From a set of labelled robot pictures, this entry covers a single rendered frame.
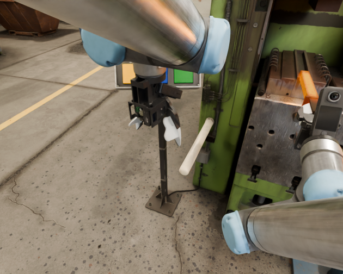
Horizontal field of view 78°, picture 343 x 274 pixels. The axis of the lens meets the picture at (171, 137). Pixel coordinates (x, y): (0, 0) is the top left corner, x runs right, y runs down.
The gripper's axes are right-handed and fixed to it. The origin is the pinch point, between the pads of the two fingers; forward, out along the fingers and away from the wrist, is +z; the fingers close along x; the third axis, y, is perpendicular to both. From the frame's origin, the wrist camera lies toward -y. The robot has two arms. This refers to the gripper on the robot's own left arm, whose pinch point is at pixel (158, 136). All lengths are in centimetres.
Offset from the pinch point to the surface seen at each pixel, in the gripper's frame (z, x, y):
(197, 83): -3.7, -4.0, -32.6
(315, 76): -6, 35, -59
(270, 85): -2, 20, -52
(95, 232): 93, -49, 7
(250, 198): 70, 28, -52
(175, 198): 93, -19, -42
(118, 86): -3.2, -29.7, -14.9
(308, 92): -9.1, 33.5, -33.9
